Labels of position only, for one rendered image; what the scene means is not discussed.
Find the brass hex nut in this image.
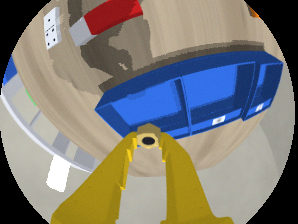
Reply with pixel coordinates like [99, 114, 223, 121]
[136, 123, 161, 149]

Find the white domino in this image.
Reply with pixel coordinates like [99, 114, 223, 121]
[44, 7, 62, 50]

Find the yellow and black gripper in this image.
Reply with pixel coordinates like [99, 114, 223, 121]
[50, 132, 234, 224]

